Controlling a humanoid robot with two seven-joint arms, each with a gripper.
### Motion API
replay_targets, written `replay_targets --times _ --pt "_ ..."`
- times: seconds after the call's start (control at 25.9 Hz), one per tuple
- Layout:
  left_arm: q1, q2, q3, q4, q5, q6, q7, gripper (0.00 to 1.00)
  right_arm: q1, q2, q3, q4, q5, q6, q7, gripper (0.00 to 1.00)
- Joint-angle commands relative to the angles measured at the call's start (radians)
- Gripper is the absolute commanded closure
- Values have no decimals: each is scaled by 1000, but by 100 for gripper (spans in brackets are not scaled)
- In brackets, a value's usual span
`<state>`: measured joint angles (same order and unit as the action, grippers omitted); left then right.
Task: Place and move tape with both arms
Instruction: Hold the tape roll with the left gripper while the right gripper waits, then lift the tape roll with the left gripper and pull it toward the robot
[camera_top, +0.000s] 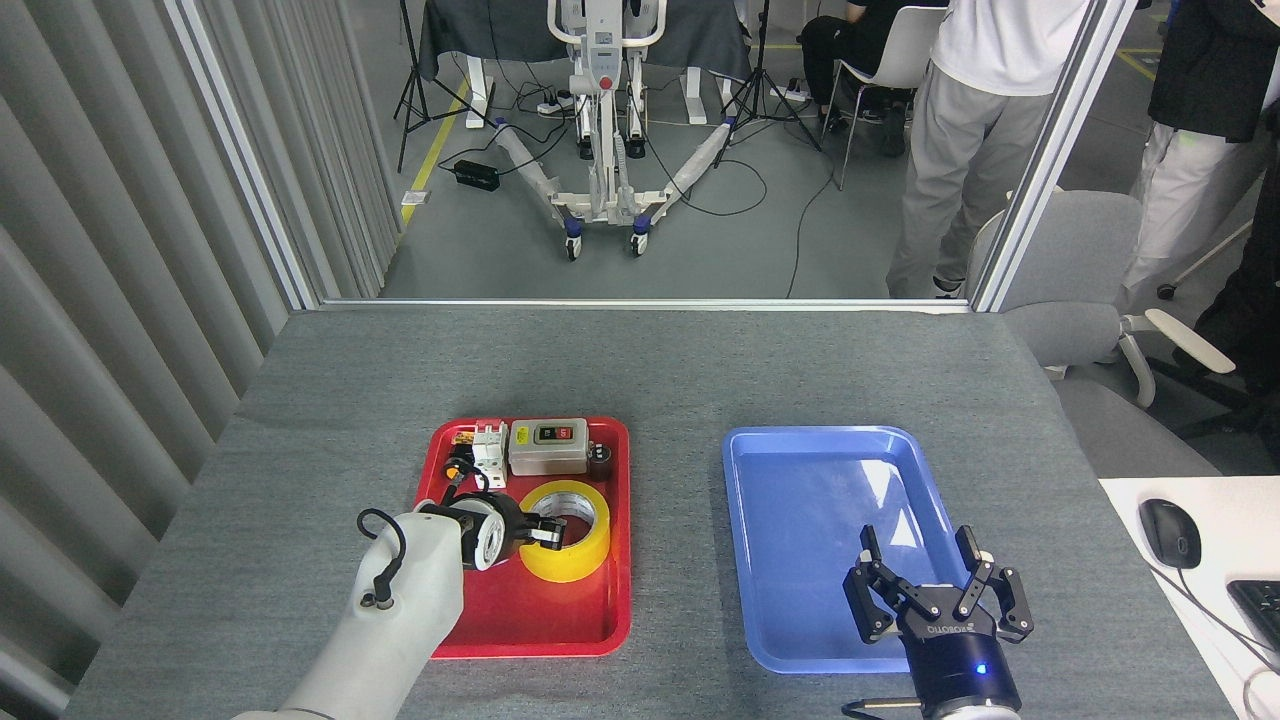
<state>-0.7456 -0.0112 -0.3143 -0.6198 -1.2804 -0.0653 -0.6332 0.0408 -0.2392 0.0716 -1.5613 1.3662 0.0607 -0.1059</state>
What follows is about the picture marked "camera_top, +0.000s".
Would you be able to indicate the black tripod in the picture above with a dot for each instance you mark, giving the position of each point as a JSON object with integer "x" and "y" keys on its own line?
{"x": 763, "y": 50}
{"x": 410, "y": 55}

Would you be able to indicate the grey caster leg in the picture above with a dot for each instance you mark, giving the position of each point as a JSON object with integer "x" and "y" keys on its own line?
{"x": 1166, "y": 292}

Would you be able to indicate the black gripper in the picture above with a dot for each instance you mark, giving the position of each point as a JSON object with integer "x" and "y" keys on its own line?
{"x": 518, "y": 530}
{"x": 960, "y": 665}

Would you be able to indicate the black power adapter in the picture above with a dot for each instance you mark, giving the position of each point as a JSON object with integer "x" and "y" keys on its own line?
{"x": 476, "y": 176}

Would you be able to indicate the white plastic chair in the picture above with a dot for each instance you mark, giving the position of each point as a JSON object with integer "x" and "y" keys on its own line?
{"x": 900, "y": 50}

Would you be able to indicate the table with dark cloth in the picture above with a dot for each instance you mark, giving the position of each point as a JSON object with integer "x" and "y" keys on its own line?
{"x": 480, "y": 30}

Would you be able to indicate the white desk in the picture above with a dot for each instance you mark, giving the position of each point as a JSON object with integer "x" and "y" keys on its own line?
{"x": 1230, "y": 540}

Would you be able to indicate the red plastic tray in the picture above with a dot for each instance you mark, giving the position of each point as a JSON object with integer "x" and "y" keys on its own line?
{"x": 540, "y": 620}

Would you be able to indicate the small dark cylinder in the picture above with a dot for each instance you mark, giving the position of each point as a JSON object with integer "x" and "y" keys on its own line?
{"x": 600, "y": 462}

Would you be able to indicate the grey push button switch box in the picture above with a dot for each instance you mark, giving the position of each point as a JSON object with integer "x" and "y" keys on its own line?
{"x": 545, "y": 458}

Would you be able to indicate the silver aluminium rail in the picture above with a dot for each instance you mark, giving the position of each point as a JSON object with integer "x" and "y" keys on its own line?
{"x": 640, "y": 304}

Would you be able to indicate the grey pleated curtain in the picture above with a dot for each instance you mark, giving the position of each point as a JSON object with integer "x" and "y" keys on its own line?
{"x": 300, "y": 120}
{"x": 80, "y": 300}

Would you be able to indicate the white power strip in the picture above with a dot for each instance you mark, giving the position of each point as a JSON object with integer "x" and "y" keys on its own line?
{"x": 552, "y": 104}
{"x": 797, "y": 93}

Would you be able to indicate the person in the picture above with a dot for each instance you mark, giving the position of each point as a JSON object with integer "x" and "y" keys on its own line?
{"x": 1000, "y": 50}
{"x": 830, "y": 50}
{"x": 1210, "y": 70}

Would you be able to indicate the yellow tape roll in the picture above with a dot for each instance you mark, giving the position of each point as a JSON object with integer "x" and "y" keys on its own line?
{"x": 580, "y": 565}

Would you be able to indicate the black orange push button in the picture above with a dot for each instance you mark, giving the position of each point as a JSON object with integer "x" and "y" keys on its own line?
{"x": 458, "y": 466}

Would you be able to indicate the white stand on wheels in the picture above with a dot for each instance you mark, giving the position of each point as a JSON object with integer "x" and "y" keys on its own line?
{"x": 605, "y": 60}

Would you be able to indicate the grey office chair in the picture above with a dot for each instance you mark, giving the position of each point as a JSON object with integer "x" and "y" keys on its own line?
{"x": 1080, "y": 250}

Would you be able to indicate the black keyboard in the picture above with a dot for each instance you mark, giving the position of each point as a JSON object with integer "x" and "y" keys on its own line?
{"x": 1262, "y": 610}

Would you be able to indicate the white circuit breaker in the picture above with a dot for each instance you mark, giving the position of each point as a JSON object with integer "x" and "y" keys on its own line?
{"x": 489, "y": 450}

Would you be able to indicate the silver aluminium post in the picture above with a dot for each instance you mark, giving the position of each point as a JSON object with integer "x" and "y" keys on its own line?
{"x": 1050, "y": 150}
{"x": 250, "y": 170}

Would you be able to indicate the white floor plate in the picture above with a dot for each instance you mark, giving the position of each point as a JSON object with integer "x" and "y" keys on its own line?
{"x": 416, "y": 198}

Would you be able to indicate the black computer mouse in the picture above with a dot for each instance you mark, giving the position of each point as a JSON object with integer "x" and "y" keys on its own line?
{"x": 1170, "y": 535}

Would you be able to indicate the blue plastic tray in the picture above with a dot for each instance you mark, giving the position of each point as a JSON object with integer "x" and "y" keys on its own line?
{"x": 800, "y": 560}

